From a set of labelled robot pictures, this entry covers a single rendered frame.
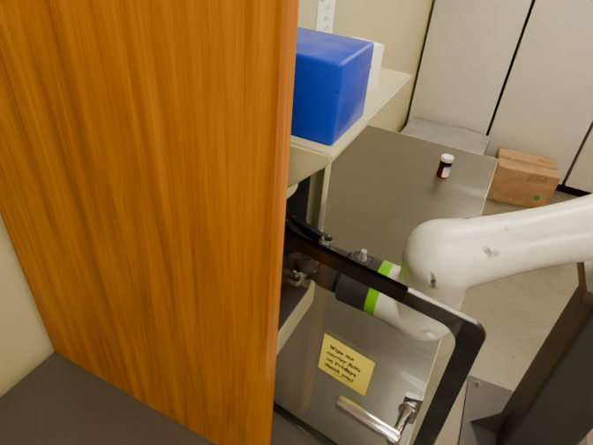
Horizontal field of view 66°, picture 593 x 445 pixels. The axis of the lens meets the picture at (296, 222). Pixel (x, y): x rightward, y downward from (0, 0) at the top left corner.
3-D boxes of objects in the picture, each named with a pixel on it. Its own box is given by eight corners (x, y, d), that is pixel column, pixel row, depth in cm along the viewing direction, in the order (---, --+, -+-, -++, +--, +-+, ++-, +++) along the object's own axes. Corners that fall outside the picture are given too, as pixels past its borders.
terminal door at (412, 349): (252, 392, 83) (256, 214, 59) (408, 499, 70) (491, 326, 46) (250, 395, 82) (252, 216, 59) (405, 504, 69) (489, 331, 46)
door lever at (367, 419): (351, 382, 63) (354, 372, 62) (415, 421, 59) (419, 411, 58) (331, 411, 60) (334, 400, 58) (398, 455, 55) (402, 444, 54)
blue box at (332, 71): (252, 124, 53) (253, 44, 47) (292, 98, 60) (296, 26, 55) (331, 147, 49) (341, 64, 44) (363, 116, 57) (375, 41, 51)
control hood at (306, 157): (238, 201, 57) (238, 128, 52) (338, 116, 81) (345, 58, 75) (321, 231, 54) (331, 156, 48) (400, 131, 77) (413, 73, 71)
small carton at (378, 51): (327, 85, 65) (333, 41, 61) (349, 78, 68) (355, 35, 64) (356, 95, 62) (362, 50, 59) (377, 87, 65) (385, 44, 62)
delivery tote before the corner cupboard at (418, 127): (388, 173, 350) (396, 134, 331) (404, 153, 380) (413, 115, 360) (467, 199, 328) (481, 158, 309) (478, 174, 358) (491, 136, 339)
